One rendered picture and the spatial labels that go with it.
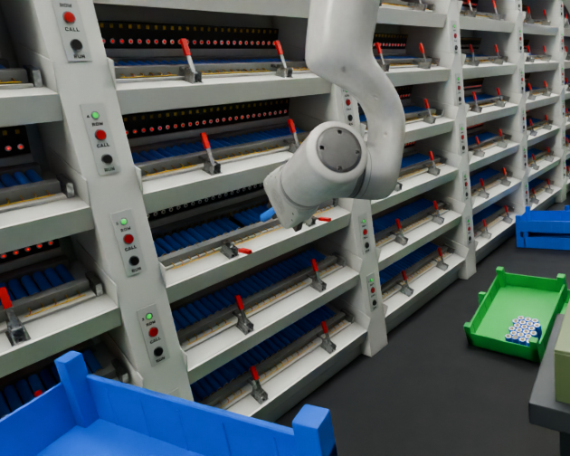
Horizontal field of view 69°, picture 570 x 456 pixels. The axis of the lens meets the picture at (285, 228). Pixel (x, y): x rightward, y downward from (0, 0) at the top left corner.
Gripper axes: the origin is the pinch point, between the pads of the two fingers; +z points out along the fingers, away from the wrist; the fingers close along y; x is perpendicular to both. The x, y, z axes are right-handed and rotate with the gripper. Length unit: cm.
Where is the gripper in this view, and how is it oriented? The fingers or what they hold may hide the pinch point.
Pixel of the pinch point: (278, 207)
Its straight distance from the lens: 81.5
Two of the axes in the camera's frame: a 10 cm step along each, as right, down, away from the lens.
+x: 8.7, -3.9, 3.1
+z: -2.6, 1.8, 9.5
